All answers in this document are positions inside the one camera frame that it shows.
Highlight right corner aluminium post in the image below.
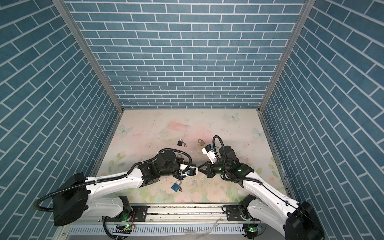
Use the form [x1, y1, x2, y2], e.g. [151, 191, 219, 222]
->
[258, 0, 316, 114]

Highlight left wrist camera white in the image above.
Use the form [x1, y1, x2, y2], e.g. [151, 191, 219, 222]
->
[180, 164, 199, 177]

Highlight left corner aluminium post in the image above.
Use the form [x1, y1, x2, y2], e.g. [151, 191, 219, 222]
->
[52, 0, 124, 114]

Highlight blue padlock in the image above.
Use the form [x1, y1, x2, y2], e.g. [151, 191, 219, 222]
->
[171, 180, 182, 193]

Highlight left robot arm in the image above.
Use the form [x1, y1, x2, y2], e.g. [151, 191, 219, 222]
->
[33, 148, 198, 227]

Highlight corner aluminium post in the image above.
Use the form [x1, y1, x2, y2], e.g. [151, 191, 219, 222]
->
[52, 0, 124, 114]
[258, 0, 316, 114]

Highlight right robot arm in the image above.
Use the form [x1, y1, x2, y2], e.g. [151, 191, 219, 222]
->
[202, 143, 325, 240]

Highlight aluminium rail base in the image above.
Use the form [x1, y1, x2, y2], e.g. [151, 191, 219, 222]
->
[54, 204, 273, 240]

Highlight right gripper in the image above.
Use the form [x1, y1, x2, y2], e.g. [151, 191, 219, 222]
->
[196, 159, 231, 178]

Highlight brass padlock shackle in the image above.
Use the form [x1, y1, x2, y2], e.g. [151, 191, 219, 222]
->
[198, 139, 206, 147]

